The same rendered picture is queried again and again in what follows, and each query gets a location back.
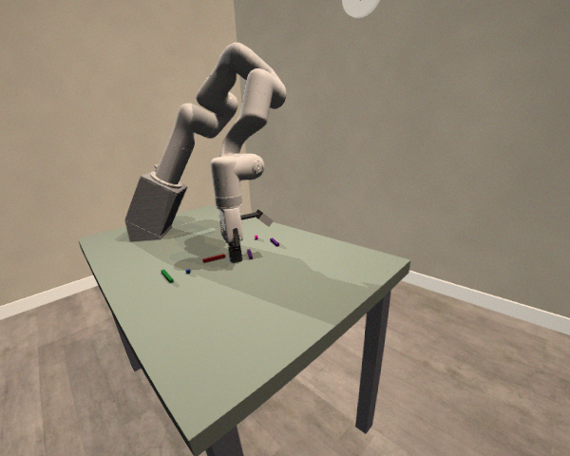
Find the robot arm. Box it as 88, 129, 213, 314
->
150, 43, 286, 208

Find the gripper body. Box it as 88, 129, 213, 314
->
216, 204, 243, 244

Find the green rod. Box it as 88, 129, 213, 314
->
161, 269, 174, 283

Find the red rod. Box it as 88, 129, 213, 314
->
203, 254, 225, 263

